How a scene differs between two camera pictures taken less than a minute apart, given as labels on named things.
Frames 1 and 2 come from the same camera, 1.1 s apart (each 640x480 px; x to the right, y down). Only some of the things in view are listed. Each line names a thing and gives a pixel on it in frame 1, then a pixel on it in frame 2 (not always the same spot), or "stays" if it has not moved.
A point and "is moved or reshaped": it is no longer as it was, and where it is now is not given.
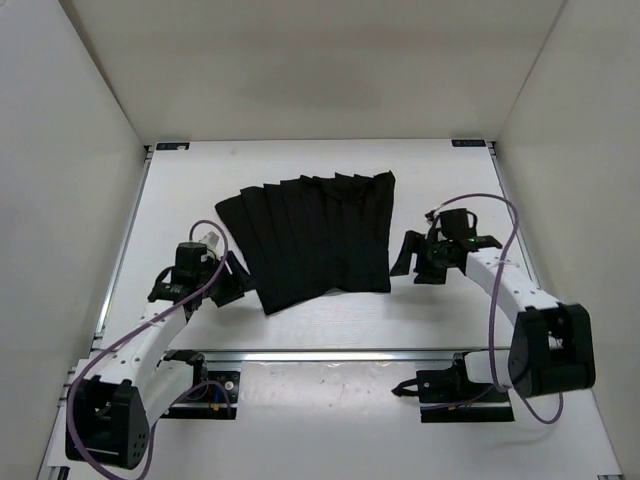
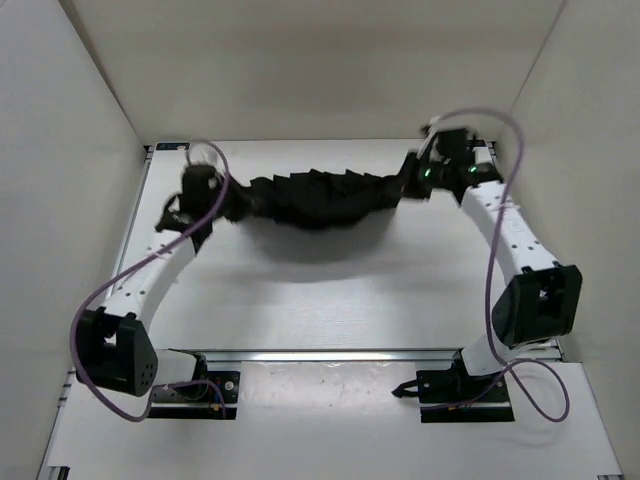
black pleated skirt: x=303 y=238 is moved or reshaped
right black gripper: x=414 y=243 to x=410 y=189
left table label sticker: x=173 y=146 stays
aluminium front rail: x=325 y=356 stays
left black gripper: x=240 y=275 to x=245 y=200
